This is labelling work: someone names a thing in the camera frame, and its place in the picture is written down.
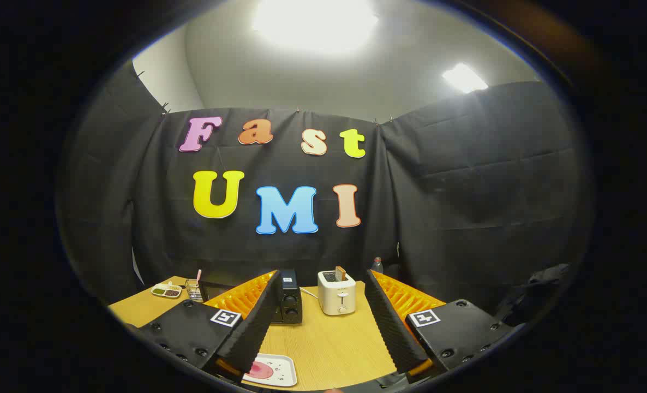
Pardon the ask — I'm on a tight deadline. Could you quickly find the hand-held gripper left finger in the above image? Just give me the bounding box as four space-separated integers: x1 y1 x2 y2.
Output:
138 270 284 383

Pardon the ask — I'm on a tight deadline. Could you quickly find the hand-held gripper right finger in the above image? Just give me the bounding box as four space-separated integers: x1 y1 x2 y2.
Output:
363 269 515 385

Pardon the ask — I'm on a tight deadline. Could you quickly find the black toaster oven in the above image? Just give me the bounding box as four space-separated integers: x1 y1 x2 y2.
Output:
271 269 303 325

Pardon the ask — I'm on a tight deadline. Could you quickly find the white square plate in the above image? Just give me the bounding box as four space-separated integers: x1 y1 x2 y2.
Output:
244 353 298 388

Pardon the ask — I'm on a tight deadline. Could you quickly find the white toaster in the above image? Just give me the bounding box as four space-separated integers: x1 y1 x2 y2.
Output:
317 269 356 316

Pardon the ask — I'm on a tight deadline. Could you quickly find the white divided dish of beans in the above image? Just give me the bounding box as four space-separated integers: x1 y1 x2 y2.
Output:
151 282 183 299

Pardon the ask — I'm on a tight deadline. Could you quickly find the black backdrop cloth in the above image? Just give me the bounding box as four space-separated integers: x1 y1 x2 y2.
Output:
56 60 594 323

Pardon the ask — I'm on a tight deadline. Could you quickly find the small ceiling light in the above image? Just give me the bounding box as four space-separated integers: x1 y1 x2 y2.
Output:
442 63 489 93

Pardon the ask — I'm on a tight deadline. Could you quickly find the large ceiling light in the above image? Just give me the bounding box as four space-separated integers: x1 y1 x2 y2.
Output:
253 0 380 55

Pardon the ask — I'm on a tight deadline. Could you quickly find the wire basket with pink stick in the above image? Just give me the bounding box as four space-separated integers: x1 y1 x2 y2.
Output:
185 269 209 302

